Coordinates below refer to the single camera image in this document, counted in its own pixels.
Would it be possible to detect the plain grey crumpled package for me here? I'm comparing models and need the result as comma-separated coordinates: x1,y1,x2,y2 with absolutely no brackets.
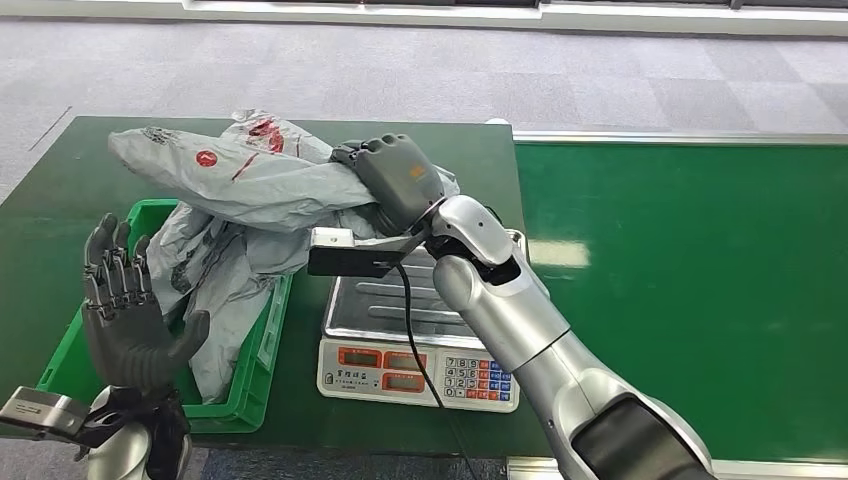
145,201,319,405

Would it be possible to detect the grey package with red print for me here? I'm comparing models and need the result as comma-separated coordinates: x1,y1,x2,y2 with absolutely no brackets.
107,109,462,240

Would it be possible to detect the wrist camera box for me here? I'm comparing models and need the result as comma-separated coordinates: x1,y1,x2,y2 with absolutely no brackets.
0,386,91,442
306,227,425,280

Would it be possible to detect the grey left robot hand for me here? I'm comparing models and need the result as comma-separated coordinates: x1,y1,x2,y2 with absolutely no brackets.
80,213,212,399

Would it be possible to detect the green conveyor belt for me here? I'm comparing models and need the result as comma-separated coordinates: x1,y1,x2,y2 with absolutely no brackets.
513,142,848,463

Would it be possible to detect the electronic scale with steel tray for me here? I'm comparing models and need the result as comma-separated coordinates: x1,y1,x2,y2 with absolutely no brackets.
316,228,551,414

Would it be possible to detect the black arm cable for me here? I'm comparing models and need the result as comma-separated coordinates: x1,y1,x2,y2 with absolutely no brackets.
394,263,482,480

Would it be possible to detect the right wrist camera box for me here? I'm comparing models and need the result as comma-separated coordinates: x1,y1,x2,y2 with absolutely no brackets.
306,227,425,280

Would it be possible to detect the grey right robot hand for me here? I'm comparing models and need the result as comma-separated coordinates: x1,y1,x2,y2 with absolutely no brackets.
329,132,448,238

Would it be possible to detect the green plastic bin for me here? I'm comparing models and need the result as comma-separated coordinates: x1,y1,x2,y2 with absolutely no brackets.
36,198,294,435

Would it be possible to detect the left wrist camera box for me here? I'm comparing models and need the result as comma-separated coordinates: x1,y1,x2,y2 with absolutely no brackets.
0,386,91,442

